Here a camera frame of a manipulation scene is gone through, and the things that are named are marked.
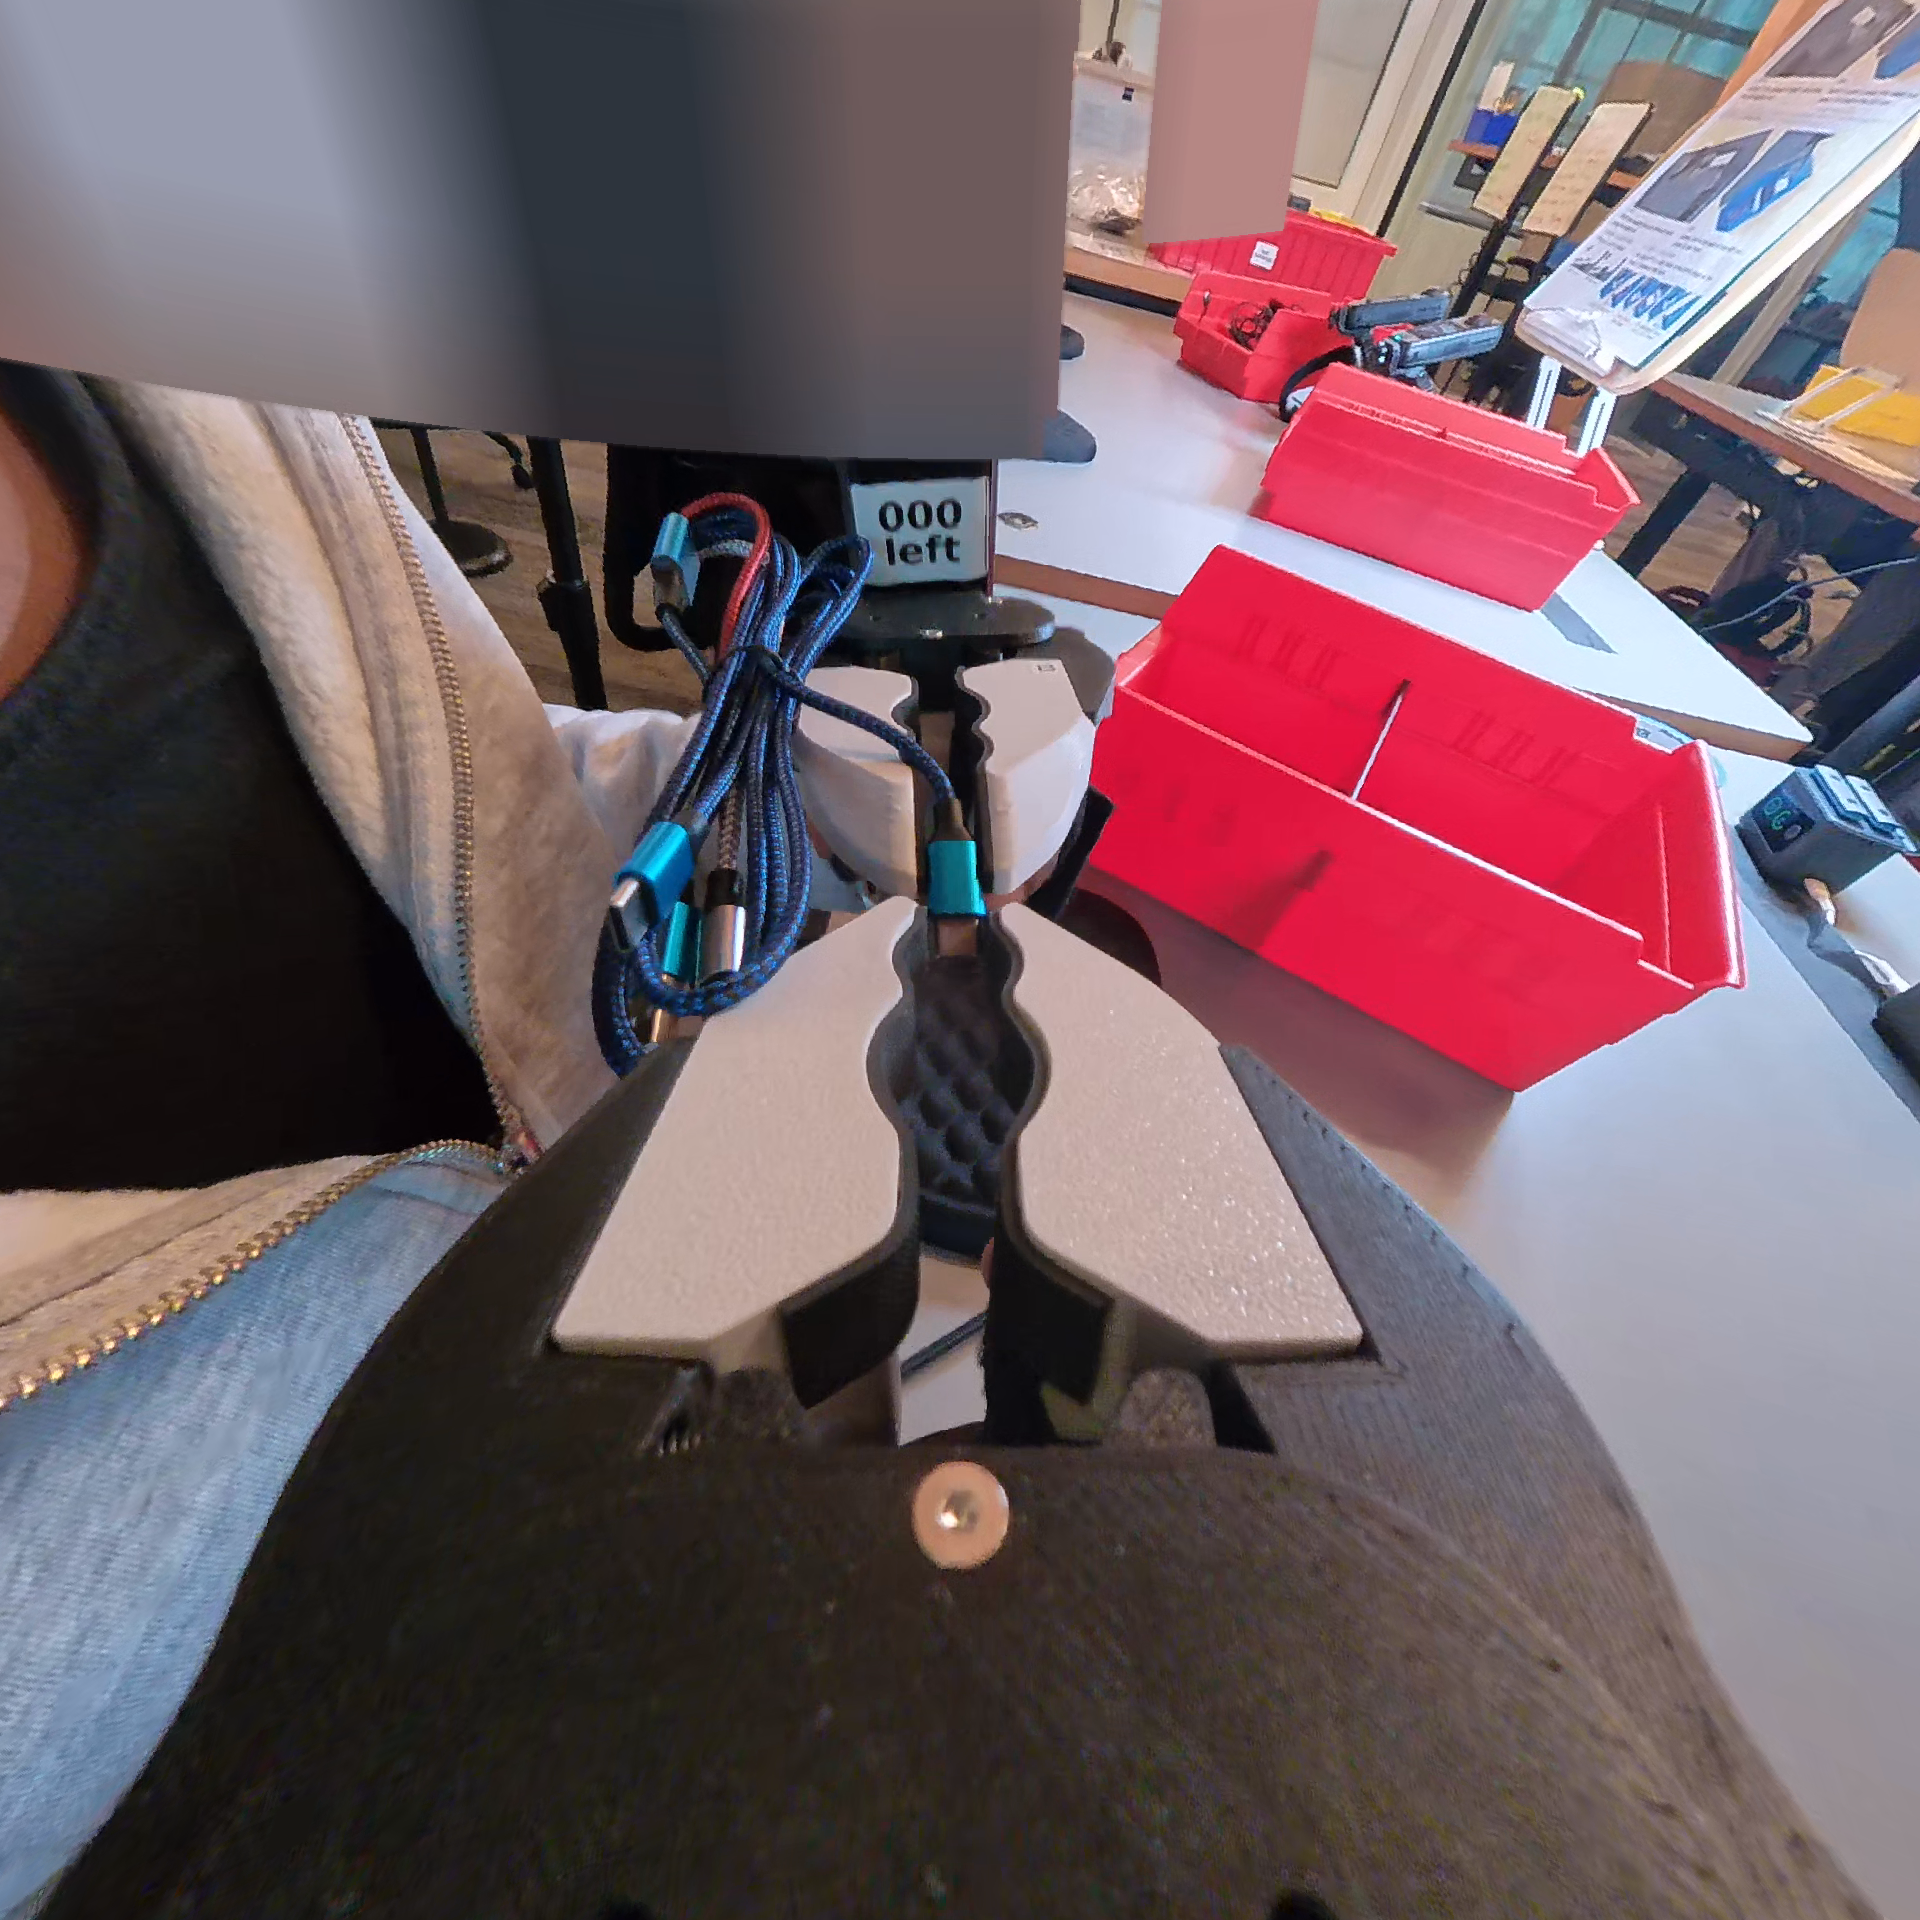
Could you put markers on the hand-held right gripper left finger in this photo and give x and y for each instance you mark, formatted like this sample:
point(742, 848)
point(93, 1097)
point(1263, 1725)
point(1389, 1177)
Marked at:
point(735, 1155)

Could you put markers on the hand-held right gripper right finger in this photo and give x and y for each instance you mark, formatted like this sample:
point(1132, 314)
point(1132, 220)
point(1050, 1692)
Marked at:
point(1168, 1186)

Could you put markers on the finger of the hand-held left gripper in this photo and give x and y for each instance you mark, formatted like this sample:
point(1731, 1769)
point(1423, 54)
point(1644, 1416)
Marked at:
point(1034, 765)
point(854, 757)

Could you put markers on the black tripod stand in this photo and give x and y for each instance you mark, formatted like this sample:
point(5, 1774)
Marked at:
point(567, 569)

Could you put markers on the small red plastic bin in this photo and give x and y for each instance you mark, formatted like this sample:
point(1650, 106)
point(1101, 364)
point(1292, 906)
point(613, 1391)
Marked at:
point(1223, 360)

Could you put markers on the large red plastic bin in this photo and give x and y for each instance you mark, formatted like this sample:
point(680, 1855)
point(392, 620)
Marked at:
point(1501, 929)

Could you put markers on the long red plastic bin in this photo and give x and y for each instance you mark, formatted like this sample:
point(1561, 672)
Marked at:
point(1426, 511)

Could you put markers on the red plastic bin white label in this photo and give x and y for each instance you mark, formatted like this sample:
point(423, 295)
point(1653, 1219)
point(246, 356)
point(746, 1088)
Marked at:
point(1321, 255)

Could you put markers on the black handheld device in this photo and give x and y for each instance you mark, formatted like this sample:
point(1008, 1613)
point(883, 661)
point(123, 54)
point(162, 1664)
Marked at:
point(1410, 341)

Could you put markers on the dark shirt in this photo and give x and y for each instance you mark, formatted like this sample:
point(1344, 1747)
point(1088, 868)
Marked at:
point(181, 898)

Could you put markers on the aluminium poster stand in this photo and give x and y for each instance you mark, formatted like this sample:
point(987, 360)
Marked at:
point(1568, 402)

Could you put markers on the blue jeans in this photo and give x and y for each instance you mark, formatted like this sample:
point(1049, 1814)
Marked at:
point(150, 1500)

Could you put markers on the white sign on stand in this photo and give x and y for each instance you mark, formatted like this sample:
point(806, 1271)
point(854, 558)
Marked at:
point(1522, 149)
point(1591, 169)

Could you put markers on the black device green display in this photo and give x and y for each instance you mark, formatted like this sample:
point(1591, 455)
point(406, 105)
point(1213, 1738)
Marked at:
point(1824, 833)

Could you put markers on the wooden table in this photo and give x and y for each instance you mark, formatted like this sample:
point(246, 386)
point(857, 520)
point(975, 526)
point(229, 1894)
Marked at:
point(1770, 434)

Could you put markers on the printed poster board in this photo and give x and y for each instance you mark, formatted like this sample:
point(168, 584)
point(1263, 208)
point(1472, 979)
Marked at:
point(1727, 195)

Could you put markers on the yellow acrylic holder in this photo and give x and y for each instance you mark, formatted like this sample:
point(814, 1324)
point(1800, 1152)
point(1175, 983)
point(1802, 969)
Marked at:
point(1851, 399)

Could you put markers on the cardboard box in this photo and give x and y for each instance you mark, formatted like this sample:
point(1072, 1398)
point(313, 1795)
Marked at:
point(1887, 333)

